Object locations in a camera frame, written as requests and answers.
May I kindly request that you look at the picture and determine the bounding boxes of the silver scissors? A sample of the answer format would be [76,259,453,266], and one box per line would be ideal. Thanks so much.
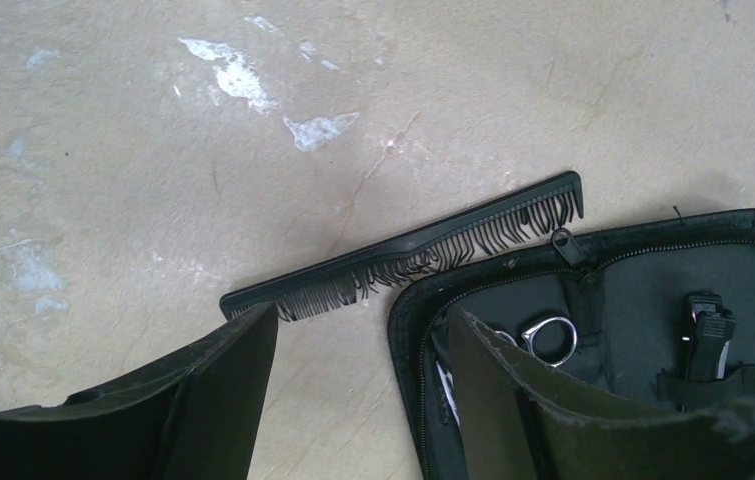
[435,361,461,427]
[495,316,579,368]

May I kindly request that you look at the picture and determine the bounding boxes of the black zip tool case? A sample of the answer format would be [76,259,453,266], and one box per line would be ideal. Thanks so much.
[388,209,755,479]

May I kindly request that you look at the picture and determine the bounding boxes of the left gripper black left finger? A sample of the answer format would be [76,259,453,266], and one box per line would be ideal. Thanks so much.
[0,303,278,479]

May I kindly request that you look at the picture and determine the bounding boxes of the black hair clip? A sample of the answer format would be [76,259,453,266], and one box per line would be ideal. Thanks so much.
[681,292,737,383]

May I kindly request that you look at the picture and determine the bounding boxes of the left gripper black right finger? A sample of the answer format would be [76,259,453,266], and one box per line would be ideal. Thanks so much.
[448,308,755,479]

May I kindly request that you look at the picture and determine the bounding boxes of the black hair comb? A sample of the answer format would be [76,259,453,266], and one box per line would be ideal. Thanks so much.
[219,171,584,322]

